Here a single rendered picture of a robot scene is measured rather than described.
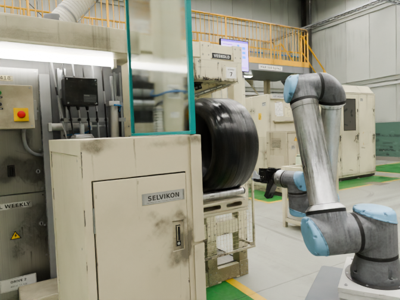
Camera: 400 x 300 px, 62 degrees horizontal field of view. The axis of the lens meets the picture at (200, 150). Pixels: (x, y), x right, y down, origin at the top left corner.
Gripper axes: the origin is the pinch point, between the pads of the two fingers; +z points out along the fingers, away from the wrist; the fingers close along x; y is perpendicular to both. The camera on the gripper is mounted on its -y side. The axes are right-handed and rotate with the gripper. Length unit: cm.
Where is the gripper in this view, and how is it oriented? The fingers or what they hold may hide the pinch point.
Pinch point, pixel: (253, 179)
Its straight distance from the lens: 191.3
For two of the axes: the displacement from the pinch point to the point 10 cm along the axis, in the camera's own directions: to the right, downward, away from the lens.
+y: -0.3, -10.0, -0.3
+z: -5.3, -0.1, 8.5
